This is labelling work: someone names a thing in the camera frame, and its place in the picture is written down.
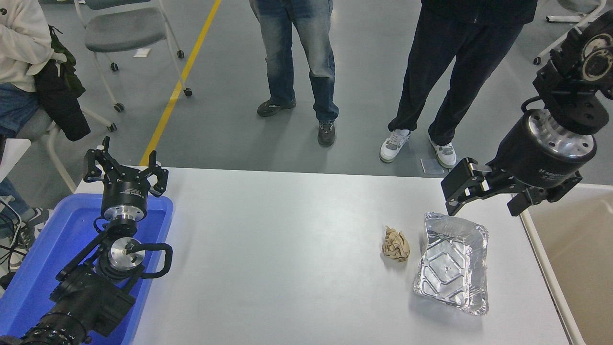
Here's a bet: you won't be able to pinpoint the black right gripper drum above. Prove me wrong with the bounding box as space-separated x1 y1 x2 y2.
488 111 597 191

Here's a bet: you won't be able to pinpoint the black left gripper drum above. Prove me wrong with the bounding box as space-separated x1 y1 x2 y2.
100 170 149 216

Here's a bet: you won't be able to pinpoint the silver foil tray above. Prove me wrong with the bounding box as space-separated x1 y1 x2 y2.
413 212 490 316

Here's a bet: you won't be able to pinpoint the black garment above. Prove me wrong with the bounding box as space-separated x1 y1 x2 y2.
33 60 91 142

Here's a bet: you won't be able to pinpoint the grey chair white legs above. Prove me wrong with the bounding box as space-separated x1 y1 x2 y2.
17 106 118 192

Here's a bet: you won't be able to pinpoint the white side table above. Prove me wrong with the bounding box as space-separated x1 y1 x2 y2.
0 138 32 183

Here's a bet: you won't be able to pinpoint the large pale bin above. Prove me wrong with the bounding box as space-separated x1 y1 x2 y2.
520 184 613 345

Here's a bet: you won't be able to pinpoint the crumpled tan paper ball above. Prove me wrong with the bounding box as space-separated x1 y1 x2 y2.
382 226 411 263

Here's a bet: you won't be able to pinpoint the blue plastic tray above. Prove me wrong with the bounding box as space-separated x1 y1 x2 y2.
0 193 174 345

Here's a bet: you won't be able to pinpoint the dark green garment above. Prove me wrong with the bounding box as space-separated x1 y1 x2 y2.
48 25 87 99

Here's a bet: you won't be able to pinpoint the standing person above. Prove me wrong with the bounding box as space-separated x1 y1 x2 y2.
379 0 539 169
249 0 340 148

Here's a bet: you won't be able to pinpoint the grey wheeled chair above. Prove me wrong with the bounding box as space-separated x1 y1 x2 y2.
73 0 193 113

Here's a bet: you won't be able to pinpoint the seated person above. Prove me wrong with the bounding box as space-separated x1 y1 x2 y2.
0 0 68 272

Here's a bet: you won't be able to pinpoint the white-legged wheeled chair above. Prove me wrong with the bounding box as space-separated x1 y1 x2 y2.
533 0 609 66

